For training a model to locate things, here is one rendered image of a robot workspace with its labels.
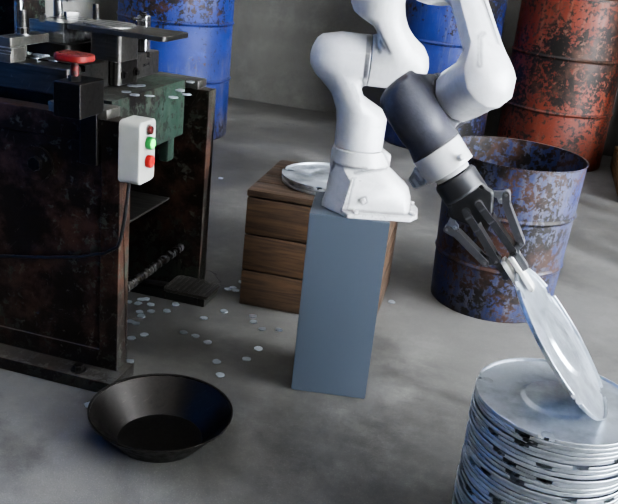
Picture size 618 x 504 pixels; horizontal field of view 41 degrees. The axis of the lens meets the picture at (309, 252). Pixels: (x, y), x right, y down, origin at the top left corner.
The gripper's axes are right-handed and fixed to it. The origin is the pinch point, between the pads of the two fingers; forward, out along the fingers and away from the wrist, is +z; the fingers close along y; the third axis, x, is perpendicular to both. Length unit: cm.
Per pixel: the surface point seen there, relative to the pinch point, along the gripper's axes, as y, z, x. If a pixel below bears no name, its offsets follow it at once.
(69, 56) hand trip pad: -52, -79, 6
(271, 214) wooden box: -66, -30, 72
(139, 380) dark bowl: -87, -17, 11
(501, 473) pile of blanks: -17.7, 25.6, -12.6
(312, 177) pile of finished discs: -55, -32, 88
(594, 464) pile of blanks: -3.4, 30.3, -12.7
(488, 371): -15.5, 14.8, 4.7
